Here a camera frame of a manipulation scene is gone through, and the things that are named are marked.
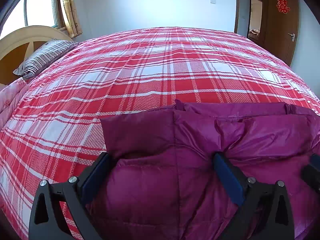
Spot brown wooden door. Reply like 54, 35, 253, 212
261, 0, 299, 66

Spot window with frame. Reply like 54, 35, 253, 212
1, 0, 65, 38

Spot magenta quilted down jacket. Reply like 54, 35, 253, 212
88, 101, 319, 239

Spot red plaid bed sheet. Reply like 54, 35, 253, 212
1, 27, 319, 239

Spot pink floral folded quilt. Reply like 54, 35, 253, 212
0, 77, 30, 129

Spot cream and wood headboard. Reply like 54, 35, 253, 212
0, 25, 71, 85

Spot silver door handle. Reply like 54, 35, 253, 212
288, 33, 296, 42

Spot red double happiness decoration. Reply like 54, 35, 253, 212
276, 0, 290, 14

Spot striped pillow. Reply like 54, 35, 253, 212
13, 39, 78, 80

